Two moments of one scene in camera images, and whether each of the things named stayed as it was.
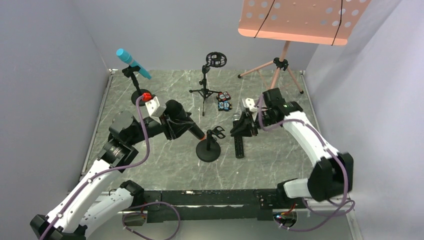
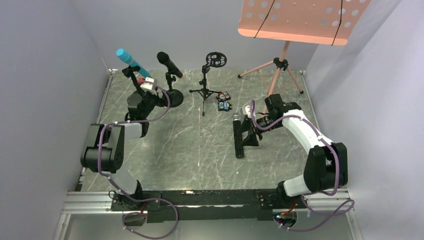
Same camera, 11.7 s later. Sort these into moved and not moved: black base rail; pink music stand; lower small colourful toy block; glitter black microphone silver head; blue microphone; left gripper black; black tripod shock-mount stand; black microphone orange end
Moved: black microphone orange end; left gripper black
Not moved: glitter black microphone silver head; lower small colourful toy block; pink music stand; black base rail; blue microphone; black tripod shock-mount stand
